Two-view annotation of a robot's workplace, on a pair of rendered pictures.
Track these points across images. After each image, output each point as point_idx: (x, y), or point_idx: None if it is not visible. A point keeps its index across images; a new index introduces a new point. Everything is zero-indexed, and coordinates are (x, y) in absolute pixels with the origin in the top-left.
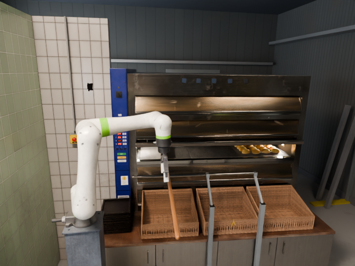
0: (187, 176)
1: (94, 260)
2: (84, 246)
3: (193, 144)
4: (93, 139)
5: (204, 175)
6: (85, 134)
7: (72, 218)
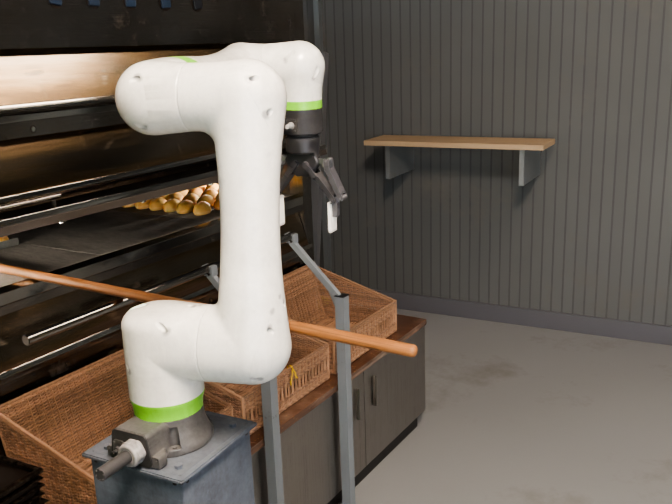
0: (171, 287)
1: None
2: (225, 501)
3: (131, 197)
4: (286, 95)
5: (206, 271)
6: (272, 80)
7: (162, 433)
